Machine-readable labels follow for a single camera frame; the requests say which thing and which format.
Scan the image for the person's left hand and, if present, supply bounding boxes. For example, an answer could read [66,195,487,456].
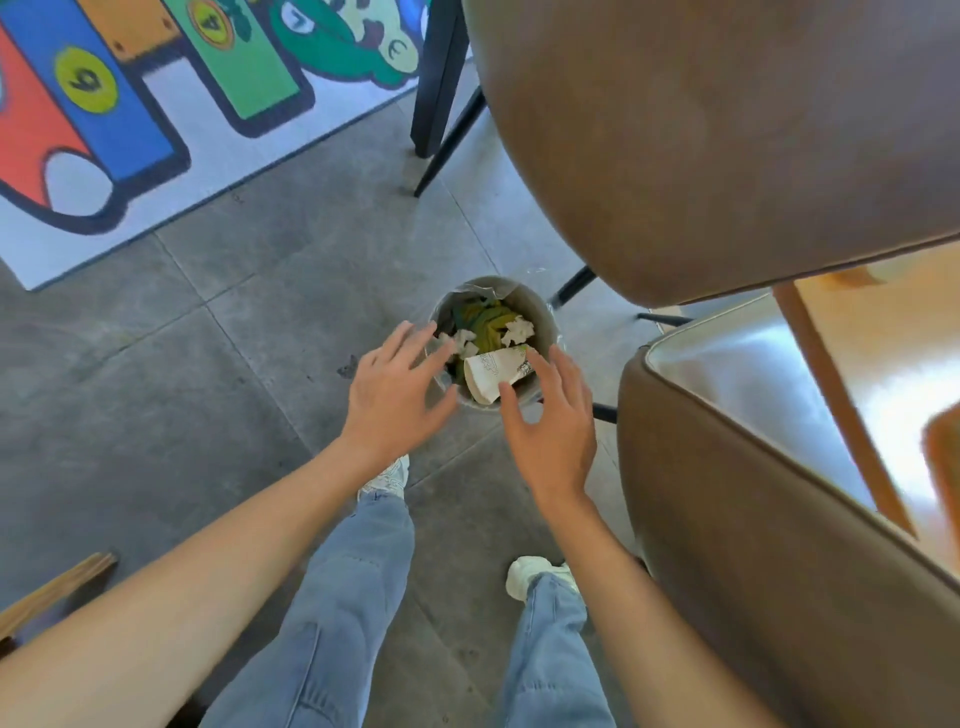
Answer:
[338,320,461,471]

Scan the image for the person's right hand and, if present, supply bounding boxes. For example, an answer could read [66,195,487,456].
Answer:
[497,344,600,512]

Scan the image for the crushed white paper cup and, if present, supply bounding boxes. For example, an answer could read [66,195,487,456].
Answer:
[463,346,535,407]

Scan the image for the person's right forearm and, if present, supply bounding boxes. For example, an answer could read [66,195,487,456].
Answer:
[536,491,789,728]

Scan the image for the person's left forearm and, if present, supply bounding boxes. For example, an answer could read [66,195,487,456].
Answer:
[0,442,376,728]

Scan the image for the person's left shoe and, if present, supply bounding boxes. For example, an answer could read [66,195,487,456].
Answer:
[358,455,412,502]

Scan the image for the person's shoe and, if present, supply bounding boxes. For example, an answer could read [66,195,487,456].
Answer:
[358,455,412,502]
[506,556,580,604]

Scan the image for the person's right shoe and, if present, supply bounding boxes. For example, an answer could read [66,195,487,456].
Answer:
[506,556,580,604]

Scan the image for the person's blue jeans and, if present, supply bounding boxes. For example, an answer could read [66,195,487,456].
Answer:
[198,491,616,728]

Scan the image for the green yellow cloth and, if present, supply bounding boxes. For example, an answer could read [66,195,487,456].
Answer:
[442,298,526,376]

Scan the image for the grey waste bin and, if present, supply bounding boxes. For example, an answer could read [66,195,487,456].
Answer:
[428,275,562,412]

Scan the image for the brown wooden slat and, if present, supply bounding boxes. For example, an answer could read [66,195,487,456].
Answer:
[0,552,119,643]

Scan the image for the colourful number rug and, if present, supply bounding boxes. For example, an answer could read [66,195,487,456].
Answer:
[0,0,451,292]

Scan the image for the black metal post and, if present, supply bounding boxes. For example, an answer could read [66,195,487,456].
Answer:
[410,0,470,159]

